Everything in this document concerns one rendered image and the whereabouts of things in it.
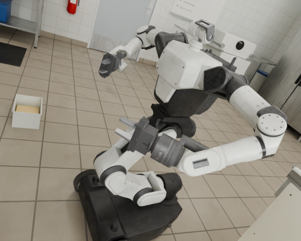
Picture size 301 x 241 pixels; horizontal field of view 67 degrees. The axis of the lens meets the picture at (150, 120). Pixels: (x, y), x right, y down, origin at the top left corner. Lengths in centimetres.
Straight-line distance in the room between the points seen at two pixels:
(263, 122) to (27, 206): 142
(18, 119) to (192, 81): 162
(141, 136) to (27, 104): 187
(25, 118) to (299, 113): 452
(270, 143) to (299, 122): 436
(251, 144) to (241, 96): 19
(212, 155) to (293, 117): 454
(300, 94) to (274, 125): 445
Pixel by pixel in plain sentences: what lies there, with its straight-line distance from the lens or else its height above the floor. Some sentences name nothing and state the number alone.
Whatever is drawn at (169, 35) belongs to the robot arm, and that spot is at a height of 120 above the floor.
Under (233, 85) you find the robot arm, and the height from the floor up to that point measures 118.
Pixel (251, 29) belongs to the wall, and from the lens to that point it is 625.
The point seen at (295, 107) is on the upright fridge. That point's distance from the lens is 519.
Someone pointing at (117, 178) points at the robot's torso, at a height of 53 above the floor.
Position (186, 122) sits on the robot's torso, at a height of 86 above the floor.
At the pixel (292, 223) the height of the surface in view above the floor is 69.
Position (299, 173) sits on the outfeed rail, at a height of 89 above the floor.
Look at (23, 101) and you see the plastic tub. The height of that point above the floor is 9.
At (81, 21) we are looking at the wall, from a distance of 477.
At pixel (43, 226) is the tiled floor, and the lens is 161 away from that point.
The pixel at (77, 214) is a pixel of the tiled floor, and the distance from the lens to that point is 168.
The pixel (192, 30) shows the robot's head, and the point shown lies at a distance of 107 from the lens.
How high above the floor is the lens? 135
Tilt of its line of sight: 27 degrees down
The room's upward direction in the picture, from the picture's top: 23 degrees clockwise
